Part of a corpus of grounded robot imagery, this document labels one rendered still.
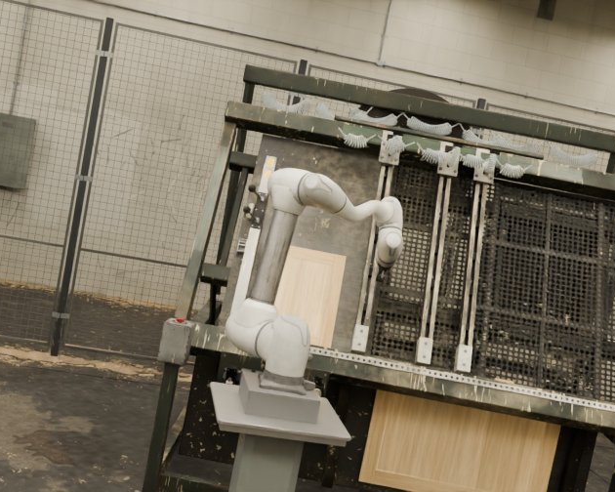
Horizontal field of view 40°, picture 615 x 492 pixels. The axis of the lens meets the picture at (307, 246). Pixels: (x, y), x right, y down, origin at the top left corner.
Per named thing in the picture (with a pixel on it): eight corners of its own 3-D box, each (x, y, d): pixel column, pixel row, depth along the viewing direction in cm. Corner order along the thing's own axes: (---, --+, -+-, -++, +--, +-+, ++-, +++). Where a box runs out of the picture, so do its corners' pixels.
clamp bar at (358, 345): (346, 353, 396) (351, 336, 375) (380, 141, 448) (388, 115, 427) (367, 357, 396) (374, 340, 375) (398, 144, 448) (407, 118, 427)
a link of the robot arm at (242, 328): (251, 358, 333) (213, 343, 347) (277, 361, 345) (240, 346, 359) (303, 167, 332) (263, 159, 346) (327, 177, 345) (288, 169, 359)
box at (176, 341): (156, 362, 368) (163, 321, 366) (161, 356, 380) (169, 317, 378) (184, 367, 368) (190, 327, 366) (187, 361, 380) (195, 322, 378)
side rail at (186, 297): (175, 325, 402) (173, 316, 392) (225, 132, 450) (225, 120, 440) (186, 328, 402) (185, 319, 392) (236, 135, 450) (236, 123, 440)
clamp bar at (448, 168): (409, 365, 396) (420, 348, 374) (436, 151, 448) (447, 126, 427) (430, 369, 396) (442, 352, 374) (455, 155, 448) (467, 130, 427)
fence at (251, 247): (226, 331, 396) (226, 328, 393) (266, 159, 438) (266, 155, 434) (237, 333, 396) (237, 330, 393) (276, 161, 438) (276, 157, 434)
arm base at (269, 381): (315, 397, 326) (318, 384, 326) (259, 388, 324) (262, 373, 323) (311, 385, 344) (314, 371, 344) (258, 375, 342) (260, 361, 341)
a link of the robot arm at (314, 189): (351, 188, 338) (326, 184, 347) (328, 168, 325) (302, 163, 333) (339, 219, 336) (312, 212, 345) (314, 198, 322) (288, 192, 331)
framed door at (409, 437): (358, 479, 418) (358, 480, 415) (380, 370, 413) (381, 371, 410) (539, 514, 417) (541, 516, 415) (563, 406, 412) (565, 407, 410)
